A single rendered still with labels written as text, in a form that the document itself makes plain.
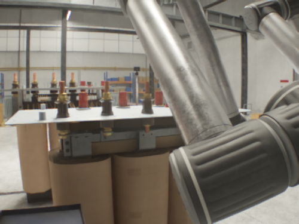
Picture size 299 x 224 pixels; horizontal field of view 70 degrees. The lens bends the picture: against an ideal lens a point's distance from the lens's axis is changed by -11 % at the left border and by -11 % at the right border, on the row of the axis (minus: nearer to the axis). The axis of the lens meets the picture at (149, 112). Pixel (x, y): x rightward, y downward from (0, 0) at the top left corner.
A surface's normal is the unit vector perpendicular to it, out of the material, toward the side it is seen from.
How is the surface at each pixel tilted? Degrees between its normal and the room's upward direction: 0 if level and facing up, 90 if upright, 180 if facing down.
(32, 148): 90
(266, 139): 48
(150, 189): 90
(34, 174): 90
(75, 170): 90
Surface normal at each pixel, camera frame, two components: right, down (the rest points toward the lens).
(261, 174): -0.04, -0.04
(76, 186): 0.42, 0.09
